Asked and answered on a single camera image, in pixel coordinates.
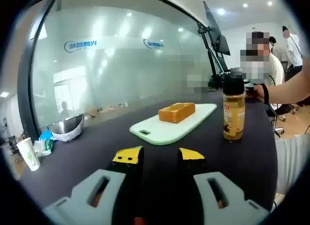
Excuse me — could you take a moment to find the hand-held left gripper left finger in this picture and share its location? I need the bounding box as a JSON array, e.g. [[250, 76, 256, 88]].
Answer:
[[45, 146, 145, 225]]

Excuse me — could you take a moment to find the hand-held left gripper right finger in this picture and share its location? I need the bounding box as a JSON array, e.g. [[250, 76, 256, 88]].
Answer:
[[178, 147, 271, 225]]

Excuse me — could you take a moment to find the pepper bottle with black cap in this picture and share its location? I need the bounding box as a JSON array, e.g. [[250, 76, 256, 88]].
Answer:
[[222, 75, 247, 142]]

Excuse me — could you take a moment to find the person's right hand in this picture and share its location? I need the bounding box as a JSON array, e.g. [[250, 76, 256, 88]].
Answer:
[[254, 84, 267, 104]]

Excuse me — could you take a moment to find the person's light grey clothing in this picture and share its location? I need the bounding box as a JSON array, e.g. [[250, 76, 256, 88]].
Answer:
[[275, 135, 310, 196]]

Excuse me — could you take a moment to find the steel mixing bowl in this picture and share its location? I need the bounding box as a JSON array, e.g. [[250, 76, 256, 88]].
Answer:
[[47, 113, 85, 142]]

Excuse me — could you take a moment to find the crumpled plastic bag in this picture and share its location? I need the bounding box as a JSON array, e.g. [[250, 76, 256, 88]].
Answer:
[[33, 130, 54, 157]]

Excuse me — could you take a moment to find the white cutting board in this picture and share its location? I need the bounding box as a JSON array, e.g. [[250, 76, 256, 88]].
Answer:
[[129, 103, 218, 146]]

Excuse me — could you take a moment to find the white paper cup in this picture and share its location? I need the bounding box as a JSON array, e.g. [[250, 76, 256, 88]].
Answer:
[[16, 137, 41, 172]]

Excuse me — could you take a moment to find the loaf of bread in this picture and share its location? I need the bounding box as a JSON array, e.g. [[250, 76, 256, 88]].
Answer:
[[158, 102, 196, 124]]

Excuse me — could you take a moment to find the black office chair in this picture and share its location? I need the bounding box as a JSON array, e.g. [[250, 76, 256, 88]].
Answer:
[[268, 103, 299, 138]]

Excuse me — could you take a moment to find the black wristband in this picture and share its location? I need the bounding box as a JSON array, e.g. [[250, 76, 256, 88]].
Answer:
[[263, 83, 270, 105]]

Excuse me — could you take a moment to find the black monitor stand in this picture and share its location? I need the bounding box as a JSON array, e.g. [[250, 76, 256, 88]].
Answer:
[[196, 21, 231, 90]]

